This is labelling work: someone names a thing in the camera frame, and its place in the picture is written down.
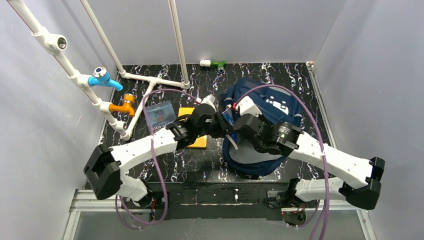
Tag white pvc pipe frame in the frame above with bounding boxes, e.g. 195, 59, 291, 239
6, 0, 192, 142

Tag purple cable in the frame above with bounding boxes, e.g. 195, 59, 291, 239
233, 84, 331, 240
114, 88, 201, 231

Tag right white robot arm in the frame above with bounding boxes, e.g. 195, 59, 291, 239
233, 114, 385, 210

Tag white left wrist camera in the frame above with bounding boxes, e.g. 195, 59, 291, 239
195, 94, 217, 112

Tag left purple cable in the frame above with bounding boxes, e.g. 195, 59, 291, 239
114, 88, 201, 231

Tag green white pipe fitting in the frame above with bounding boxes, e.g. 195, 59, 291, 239
199, 59, 227, 74

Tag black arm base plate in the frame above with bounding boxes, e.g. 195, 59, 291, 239
119, 181, 332, 222

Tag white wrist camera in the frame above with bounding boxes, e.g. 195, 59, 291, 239
233, 96, 262, 117
195, 94, 217, 112

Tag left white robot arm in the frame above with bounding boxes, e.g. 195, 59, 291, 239
83, 103, 232, 201

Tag yellow notebook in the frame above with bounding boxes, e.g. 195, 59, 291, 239
178, 107, 207, 149

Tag blue plastic tap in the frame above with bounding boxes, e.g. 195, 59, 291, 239
87, 66, 123, 91

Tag navy blue backpack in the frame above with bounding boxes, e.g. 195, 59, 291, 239
220, 77, 303, 176

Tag orange plastic tap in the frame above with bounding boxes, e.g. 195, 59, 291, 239
108, 93, 136, 117

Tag blue orange paperback book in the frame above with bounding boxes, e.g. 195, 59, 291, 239
222, 108, 238, 127

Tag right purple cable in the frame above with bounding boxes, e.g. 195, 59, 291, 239
233, 84, 331, 240

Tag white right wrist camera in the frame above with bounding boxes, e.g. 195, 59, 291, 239
233, 96, 262, 117

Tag aluminium rail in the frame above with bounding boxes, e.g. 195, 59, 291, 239
63, 190, 377, 240

